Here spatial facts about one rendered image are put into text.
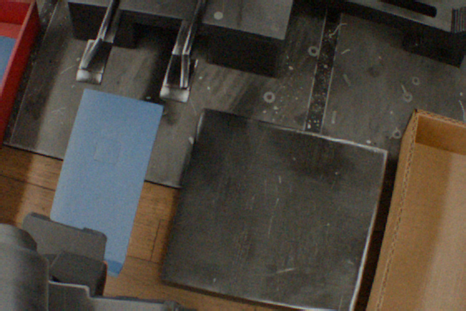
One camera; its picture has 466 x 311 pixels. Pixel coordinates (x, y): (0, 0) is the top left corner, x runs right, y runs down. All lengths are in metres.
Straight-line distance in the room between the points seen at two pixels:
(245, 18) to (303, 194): 0.16
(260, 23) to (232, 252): 0.19
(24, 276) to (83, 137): 0.32
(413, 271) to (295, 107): 0.19
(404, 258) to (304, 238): 0.10
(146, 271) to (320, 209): 0.16
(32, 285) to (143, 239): 0.37
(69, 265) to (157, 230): 0.25
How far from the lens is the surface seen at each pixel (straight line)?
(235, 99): 0.98
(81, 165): 0.87
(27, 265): 0.58
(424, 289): 0.94
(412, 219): 0.96
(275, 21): 0.92
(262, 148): 0.94
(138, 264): 0.93
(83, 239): 0.73
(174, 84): 0.89
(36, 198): 0.96
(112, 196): 0.86
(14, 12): 1.00
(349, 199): 0.94
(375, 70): 1.01
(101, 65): 0.91
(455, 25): 0.97
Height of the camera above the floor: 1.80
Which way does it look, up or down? 70 degrees down
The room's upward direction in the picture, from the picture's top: 6 degrees clockwise
